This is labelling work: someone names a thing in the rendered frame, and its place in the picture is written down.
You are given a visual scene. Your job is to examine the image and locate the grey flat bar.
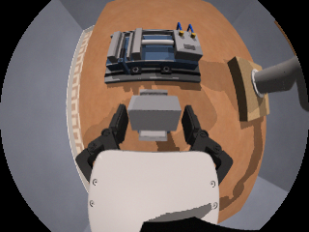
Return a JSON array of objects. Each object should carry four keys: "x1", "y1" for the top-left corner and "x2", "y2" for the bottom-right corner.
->
[
  {"x1": 126, "y1": 33, "x2": 134, "y2": 61},
  {"x1": 116, "y1": 34, "x2": 126, "y2": 60}
]

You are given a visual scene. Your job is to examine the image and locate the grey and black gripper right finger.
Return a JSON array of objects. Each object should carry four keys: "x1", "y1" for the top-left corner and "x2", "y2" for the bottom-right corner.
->
[{"x1": 182, "y1": 105, "x2": 233, "y2": 185}]

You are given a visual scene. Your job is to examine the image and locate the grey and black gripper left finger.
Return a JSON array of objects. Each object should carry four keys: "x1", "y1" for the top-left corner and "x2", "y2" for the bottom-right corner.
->
[{"x1": 75, "y1": 104, "x2": 128, "y2": 183}]

